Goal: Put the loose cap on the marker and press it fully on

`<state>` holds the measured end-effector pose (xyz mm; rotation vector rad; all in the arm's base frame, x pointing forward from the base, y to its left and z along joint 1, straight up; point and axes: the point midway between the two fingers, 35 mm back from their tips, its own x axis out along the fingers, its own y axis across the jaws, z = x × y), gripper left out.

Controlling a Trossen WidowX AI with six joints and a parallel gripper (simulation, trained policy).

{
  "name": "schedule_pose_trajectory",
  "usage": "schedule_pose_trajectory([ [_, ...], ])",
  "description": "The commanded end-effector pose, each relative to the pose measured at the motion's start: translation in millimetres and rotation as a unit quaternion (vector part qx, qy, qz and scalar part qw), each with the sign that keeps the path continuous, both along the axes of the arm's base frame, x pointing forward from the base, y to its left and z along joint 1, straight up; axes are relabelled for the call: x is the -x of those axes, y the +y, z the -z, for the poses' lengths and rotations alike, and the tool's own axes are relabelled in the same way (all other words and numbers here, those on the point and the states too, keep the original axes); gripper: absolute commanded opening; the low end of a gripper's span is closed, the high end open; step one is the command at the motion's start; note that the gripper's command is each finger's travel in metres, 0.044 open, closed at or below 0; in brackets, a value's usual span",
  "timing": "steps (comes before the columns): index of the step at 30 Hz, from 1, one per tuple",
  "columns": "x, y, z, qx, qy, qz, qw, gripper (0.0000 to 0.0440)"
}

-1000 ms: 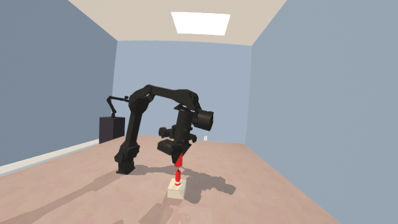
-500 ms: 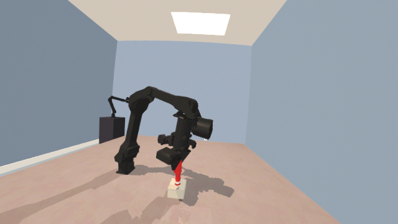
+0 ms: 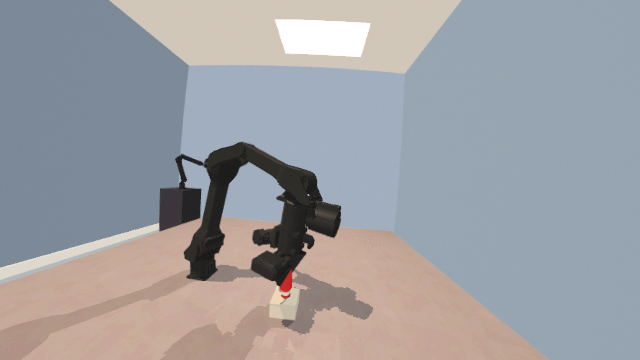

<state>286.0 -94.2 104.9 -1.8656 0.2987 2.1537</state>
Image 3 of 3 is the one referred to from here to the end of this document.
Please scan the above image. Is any cream square block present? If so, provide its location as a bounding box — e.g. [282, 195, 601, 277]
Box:
[269, 286, 300, 321]

